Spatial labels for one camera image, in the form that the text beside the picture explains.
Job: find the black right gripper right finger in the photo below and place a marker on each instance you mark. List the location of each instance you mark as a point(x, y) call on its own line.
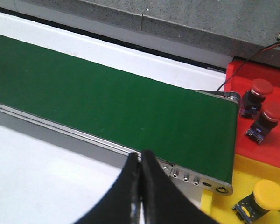
point(163, 202)

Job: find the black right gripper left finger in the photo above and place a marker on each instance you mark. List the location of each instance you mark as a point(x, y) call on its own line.
point(121, 203)

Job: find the yellow mushroom push button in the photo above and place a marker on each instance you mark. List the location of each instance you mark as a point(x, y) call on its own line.
point(264, 198)

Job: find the red mushroom push button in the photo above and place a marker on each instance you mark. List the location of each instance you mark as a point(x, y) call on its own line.
point(253, 98)
point(266, 121)

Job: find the yellow plastic tray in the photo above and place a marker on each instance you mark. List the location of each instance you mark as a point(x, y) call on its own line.
point(245, 174)

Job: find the green conveyor belt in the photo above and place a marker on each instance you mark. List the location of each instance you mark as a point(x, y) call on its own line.
point(191, 129)

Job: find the red plastic tray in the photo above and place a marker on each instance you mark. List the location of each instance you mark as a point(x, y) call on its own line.
point(241, 77)

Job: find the silver conveyor drive pulley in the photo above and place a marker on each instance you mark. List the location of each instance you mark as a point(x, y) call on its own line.
point(227, 95)

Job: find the grey stone counter ledge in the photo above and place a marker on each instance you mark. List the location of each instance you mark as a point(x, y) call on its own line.
point(228, 27)

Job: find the metal conveyor support bracket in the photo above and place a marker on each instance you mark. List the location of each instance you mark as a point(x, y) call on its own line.
point(196, 179)

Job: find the aluminium conveyor side rail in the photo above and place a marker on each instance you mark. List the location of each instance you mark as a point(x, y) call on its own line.
point(117, 148)

